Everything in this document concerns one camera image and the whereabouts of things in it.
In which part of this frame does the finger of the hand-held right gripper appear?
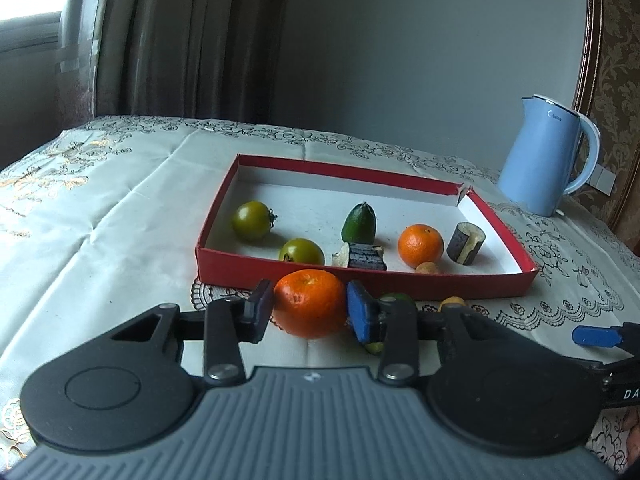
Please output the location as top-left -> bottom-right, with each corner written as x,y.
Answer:
571,322 -> 640,351

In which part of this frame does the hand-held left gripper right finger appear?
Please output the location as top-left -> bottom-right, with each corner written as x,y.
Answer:
346,280 -> 506,387

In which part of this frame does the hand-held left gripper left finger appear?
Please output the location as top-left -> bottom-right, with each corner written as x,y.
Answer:
111,279 -> 275,388

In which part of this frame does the large orange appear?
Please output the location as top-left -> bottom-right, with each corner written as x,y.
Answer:
271,269 -> 353,340

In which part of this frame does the eggplant piece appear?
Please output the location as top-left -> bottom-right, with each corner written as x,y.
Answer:
331,241 -> 388,272
446,222 -> 487,265

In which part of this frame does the green tomato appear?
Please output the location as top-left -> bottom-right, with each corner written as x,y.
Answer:
231,200 -> 277,241
278,238 -> 326,266

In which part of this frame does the small dark green avocado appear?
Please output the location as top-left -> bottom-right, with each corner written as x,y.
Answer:
341,202 -> 377,244

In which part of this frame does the small orange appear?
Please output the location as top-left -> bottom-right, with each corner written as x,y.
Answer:
397,223 -> 445,269

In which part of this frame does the red cardboard box tray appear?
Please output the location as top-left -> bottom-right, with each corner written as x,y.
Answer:
195,154 -> 540,301

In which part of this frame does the round green lime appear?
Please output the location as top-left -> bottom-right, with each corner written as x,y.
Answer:
364,291 -> 417,357

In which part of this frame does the upright eggplant piece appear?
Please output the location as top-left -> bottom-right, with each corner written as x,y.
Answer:
446,222 -> 487,265

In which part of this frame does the cream embroidered tablecloth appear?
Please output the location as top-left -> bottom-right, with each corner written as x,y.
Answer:
0,115 -> 640,480

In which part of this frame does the light blue electric kettle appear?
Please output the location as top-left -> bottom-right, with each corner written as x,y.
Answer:
497,94 -> 602,217

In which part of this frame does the grey patterned curtain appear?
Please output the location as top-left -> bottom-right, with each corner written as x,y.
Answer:
55,0 -> 293,123

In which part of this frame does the white wall switch panel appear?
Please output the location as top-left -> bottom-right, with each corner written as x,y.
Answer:
590,167 -> 617,195

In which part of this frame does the brown wooden frame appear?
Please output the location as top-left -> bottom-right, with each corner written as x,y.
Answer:
571,0 -> 608,116

